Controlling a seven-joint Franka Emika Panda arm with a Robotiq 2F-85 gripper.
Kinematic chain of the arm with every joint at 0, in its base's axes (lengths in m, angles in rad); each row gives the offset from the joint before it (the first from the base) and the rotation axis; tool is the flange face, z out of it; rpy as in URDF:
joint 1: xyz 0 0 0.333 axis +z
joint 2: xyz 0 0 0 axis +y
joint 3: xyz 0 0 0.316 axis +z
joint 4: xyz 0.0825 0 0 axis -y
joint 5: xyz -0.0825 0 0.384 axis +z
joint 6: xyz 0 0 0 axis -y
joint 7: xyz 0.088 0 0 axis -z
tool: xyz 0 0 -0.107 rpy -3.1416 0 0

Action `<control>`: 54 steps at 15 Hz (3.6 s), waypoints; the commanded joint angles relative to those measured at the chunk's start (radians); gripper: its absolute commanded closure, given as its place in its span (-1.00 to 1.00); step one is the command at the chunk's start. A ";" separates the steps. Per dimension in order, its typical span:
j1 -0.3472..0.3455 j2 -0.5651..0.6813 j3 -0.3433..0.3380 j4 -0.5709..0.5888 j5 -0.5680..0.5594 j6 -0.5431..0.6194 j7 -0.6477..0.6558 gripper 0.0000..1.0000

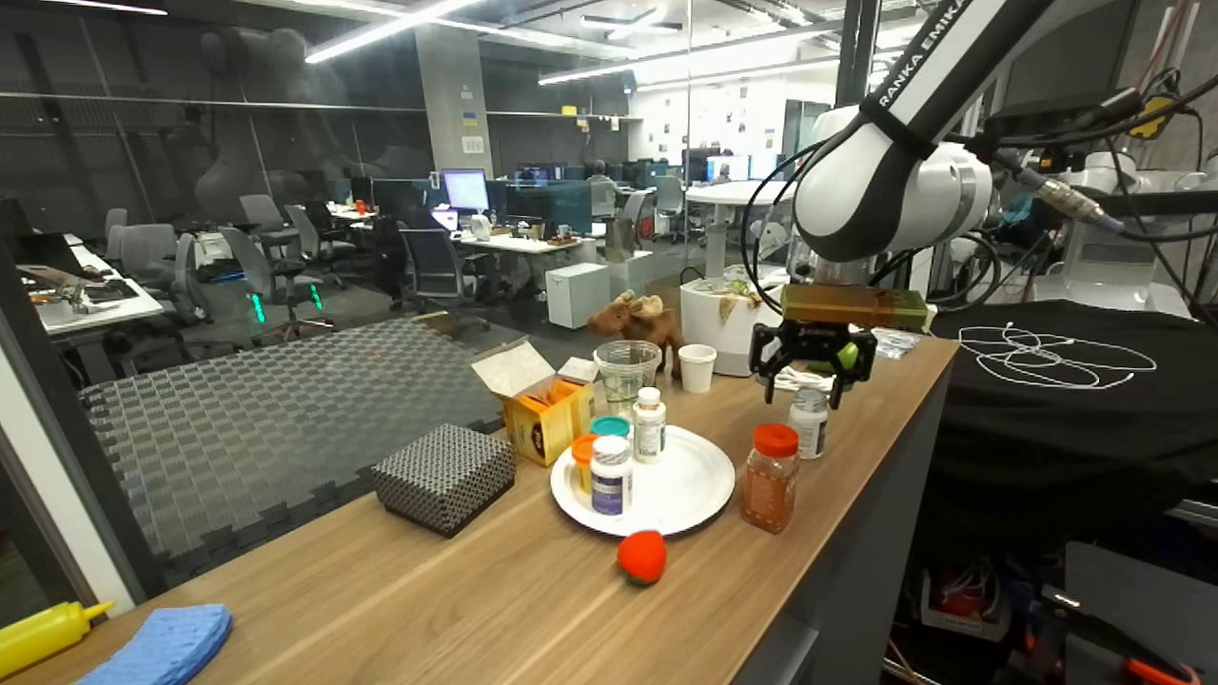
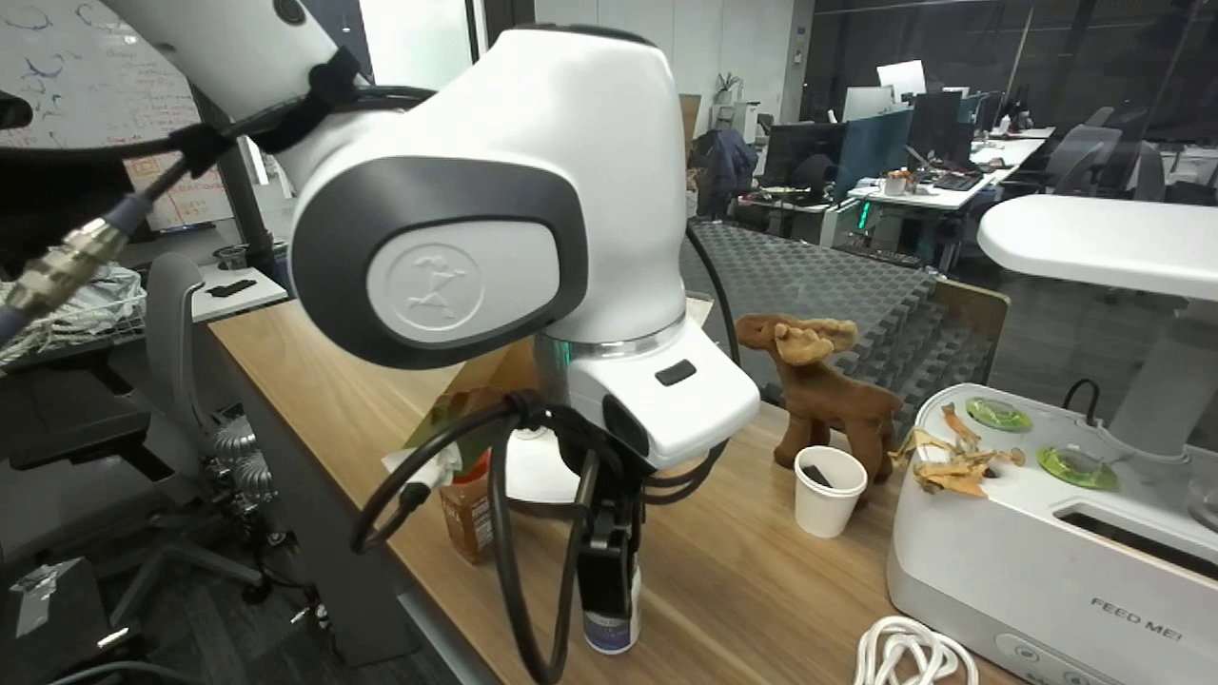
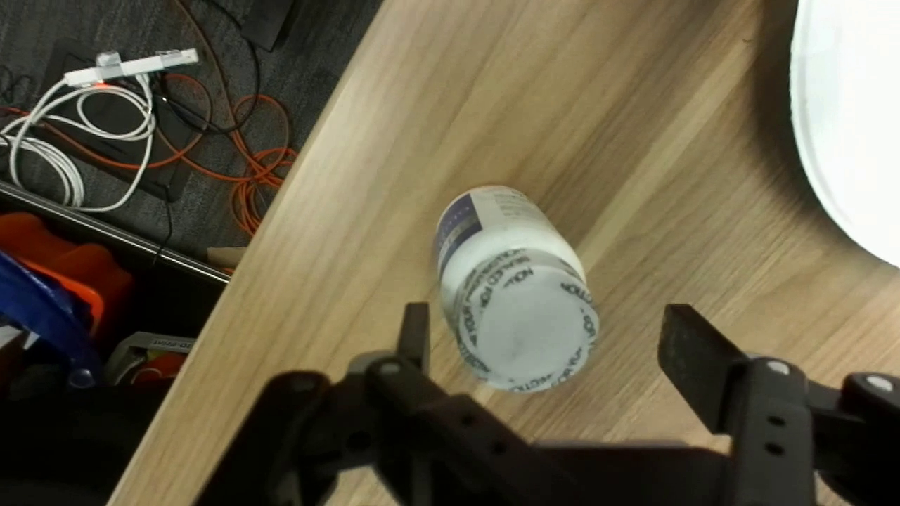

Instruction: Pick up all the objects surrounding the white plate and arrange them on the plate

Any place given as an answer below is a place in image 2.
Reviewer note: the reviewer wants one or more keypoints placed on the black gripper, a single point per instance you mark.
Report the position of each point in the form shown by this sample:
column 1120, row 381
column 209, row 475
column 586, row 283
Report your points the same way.
column 611, row 490

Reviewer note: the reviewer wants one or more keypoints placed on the white pill bottle blue label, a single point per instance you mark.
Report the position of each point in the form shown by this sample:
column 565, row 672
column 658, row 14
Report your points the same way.
column 611, row 630

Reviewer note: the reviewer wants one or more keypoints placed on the spice jar orange lid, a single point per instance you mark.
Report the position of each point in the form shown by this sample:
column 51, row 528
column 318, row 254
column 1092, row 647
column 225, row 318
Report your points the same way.
column 465, row 515

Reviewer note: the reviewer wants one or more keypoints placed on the white paper plate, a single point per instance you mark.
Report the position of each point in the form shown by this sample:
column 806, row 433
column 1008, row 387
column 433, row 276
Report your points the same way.
column 537, row 475

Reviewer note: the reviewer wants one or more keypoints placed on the white paper cup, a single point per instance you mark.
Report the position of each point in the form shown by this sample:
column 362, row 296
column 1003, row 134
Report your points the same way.
column 828, row 495

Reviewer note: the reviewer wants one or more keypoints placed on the brown moose plush toy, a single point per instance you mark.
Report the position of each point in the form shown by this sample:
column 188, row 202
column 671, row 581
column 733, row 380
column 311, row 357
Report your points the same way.
column 830, row 400

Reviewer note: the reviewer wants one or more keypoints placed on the grey hexagon foam mat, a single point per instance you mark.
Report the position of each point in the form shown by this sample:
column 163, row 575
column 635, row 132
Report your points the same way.
column 813, row 287

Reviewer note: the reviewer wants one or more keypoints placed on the dried brown plant bits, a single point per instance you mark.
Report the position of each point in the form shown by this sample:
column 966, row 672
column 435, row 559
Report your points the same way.
column 953, row 463

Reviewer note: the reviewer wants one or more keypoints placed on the white hydroponic planter appliance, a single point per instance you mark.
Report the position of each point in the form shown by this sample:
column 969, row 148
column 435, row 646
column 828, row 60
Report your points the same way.
column 1014, row 559

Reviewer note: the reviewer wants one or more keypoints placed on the grey office chair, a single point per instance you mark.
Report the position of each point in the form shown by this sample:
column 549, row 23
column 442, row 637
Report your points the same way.
column 178, row 367

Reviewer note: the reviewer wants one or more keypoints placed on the white office desk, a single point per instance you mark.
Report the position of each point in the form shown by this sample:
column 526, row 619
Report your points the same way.
column 927, row 193

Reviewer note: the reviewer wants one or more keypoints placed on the black metal pole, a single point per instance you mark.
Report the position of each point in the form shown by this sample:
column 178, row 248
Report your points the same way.
column 254, row 215

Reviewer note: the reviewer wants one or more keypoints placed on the crumpled grey cloth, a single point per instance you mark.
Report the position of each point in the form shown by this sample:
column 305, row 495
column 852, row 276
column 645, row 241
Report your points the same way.
column 89, row 318

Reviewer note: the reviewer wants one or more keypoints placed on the olive brown wrist camera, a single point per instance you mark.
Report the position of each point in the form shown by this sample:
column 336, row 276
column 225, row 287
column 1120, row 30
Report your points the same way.
column 488, row 381

